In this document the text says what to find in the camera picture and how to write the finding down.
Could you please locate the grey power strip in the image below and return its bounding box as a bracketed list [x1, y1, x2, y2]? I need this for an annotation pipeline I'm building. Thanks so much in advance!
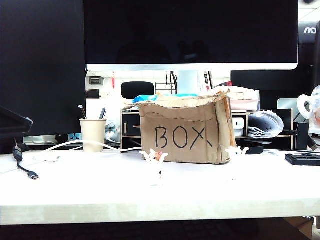
[23, 132, 84, 145]

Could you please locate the blue plastic bag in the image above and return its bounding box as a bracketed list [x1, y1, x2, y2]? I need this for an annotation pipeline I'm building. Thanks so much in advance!
[132, 93, 199, 104]

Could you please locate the black round knob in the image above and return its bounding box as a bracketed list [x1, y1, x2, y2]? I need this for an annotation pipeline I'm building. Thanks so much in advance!
[55, 133, 70, 144]

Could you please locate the white cable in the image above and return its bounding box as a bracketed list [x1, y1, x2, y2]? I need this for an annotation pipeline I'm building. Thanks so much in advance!
[33, 139, 143, 161]

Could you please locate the small black box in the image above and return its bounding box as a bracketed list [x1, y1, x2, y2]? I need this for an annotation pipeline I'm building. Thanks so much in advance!
[293, 121, 310, 151]

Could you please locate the large silver-bezel monitor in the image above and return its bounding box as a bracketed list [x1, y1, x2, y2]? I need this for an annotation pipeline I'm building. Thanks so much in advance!
[83, 0, 300, 72]

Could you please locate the curled paper stack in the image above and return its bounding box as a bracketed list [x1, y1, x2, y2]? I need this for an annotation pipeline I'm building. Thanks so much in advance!
[247, 109, 285, 140]

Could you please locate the white teapot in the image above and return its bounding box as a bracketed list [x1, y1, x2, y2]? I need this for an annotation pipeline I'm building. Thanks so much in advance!
[296, 84, 320, 135]

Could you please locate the black flat tray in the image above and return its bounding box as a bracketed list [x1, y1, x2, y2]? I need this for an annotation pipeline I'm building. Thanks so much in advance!
[285, 152, 320, 166]

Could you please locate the black wire rack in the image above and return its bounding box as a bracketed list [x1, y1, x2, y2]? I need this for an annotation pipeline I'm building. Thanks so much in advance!
[155, 82, 178, 95]

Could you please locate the black angular plate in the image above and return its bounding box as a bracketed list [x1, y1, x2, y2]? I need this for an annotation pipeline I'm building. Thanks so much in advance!
[0, 106, 34, 140]

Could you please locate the black monitor screen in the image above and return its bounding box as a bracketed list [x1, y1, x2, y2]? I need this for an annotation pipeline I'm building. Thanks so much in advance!
[0, 0, 87, 155]

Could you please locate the beige paper cup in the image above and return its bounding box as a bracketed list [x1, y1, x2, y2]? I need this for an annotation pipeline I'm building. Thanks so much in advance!
[79, 118, 108, 153]

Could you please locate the grey wall box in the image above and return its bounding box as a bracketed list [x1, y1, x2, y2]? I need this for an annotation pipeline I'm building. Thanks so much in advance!
[89, 76, 105, 86]

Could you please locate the white charger block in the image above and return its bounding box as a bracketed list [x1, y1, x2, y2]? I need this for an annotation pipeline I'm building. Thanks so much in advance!
[232, 117, 245, 130]

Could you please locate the white monitor stand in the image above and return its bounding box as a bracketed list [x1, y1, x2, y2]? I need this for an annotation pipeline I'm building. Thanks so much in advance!
[176, 70, 199, 95]

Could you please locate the calico cat doll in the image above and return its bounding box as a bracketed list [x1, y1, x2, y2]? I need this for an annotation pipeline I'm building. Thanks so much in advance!
[139, 148, 169, 188]

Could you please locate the black wooden desk organizer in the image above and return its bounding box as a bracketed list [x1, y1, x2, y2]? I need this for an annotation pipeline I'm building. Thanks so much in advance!
[120, 108, 294, 151]

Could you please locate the black AOC monitor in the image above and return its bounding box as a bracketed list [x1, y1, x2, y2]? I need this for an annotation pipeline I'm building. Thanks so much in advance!
[298, 21, 320, 85]

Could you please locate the pink and white paper pile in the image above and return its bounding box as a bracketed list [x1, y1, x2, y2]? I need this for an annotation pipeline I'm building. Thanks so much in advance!
[228, 86, 261, 112]

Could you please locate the black round band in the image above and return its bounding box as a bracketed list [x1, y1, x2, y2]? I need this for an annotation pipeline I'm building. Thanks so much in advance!
[244, 141, 265, 155]

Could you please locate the white cat doll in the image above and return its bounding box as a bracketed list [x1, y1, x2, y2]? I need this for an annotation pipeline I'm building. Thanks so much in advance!
[224, 146, 251, 181]

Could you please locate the silver-tipped pen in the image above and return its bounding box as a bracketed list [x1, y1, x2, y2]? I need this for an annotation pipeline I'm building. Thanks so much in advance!
[77, 104, 88, 120]

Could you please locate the cardboard box marked BOX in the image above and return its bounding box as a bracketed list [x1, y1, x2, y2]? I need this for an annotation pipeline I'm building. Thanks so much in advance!
[122, 87, 238, 165]

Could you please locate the black chair headrest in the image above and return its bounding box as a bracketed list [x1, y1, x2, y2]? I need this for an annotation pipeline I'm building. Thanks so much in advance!
[121, 81, 155, 100]

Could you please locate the black USB-C cable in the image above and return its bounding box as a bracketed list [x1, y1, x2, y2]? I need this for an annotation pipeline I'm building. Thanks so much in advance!
[12, 143, 40, 181]

